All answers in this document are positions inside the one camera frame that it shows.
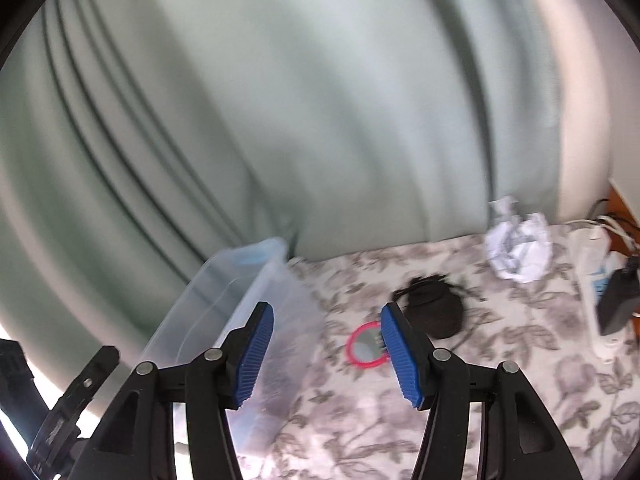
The floral grey table cloth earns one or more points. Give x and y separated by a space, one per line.
550 410

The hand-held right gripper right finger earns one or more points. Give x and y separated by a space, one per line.
400 355

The white power strip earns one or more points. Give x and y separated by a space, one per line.
585 270

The pink round mirror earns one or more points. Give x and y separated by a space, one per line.
365 346

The crumpled white paper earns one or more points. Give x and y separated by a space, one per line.
520 250

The wooden furniture panel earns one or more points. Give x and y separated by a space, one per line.
627 210

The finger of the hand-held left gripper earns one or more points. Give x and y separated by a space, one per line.
80 395

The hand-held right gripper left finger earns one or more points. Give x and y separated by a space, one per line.
252 355

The black power adapter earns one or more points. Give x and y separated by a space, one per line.
617 300

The clear plastic storage bin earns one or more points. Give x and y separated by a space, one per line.
200 300

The pale green curtain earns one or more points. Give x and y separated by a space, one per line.
300 110

